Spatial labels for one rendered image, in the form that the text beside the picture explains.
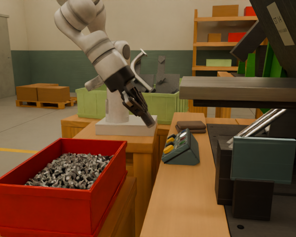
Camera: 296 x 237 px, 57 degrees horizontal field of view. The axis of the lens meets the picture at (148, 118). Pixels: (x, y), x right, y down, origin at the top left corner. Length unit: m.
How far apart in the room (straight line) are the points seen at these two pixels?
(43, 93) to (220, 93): 6.03
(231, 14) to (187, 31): 1.23
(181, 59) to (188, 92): 7.36
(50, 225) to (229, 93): 0.43
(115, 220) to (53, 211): 0.15
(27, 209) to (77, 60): 8.02
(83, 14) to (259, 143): 0.47
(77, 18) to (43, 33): 8.37
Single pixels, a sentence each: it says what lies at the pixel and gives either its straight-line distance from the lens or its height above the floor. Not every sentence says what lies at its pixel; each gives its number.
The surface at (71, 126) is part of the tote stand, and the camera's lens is 1.67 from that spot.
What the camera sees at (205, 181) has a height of 0.90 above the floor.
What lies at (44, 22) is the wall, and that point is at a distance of 9.06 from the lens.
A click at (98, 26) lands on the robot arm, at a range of 1.05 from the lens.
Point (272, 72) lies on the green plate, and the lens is 0.65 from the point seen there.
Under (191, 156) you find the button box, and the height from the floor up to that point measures 0.92.
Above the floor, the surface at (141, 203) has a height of 0.60.
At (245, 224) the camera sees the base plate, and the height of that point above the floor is 0.90.
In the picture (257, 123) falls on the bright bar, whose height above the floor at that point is 1.05.
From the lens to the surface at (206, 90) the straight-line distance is 0.38.
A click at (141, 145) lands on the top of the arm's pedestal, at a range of 1.02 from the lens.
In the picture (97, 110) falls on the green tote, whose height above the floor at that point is 0.84.
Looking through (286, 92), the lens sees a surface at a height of 1.12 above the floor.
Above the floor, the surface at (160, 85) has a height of 0.97.
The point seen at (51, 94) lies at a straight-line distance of 6.23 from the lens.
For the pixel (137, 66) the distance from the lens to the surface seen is 1.85.
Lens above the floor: 1.17
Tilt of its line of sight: 13 degrees down
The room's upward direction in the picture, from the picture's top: straight up
